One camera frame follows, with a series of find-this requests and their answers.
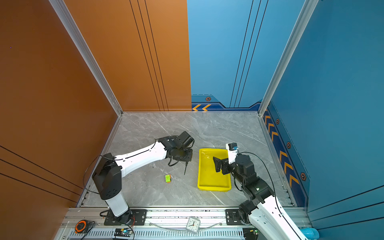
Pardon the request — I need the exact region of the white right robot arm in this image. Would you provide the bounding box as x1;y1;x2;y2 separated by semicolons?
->
213;154;308;240

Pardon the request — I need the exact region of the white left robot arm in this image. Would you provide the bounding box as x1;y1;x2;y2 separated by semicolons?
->
92;131;195;225

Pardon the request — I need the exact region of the yellow plastic bin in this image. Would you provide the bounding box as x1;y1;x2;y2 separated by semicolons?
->
197;148;232;192

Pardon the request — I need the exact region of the green orange small block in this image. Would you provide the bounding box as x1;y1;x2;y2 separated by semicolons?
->
165;175;171;183

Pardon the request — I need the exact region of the white small clock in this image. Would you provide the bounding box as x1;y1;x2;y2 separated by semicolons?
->
186;217;201;234

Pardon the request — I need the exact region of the light blue cylinder object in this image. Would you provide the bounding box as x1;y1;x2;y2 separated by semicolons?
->
301;228;320;240

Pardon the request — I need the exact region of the small electronics board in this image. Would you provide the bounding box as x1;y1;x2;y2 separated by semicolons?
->
114;228;135;240

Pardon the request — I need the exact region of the orange black tape measure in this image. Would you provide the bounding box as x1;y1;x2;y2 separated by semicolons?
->
75;220;89;234

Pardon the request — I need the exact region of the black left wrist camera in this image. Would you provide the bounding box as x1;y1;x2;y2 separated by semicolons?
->
178;131;195;148

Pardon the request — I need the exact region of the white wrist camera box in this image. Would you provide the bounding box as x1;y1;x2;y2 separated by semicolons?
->
226;143;239;165

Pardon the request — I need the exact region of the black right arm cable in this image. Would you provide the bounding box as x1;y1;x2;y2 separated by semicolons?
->
238;151;304;240

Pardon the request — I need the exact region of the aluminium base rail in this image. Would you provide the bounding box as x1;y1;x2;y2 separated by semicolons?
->
55;206;265;240

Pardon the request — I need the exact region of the aluminium corner post right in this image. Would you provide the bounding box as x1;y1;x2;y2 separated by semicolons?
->
258;0;319;117

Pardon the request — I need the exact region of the aluminium corner post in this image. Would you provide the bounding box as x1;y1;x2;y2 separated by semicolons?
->
49;0;124;117
258;0;319;117

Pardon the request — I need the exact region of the aluminium corner post left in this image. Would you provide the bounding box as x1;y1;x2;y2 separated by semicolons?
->
49;0;124;117

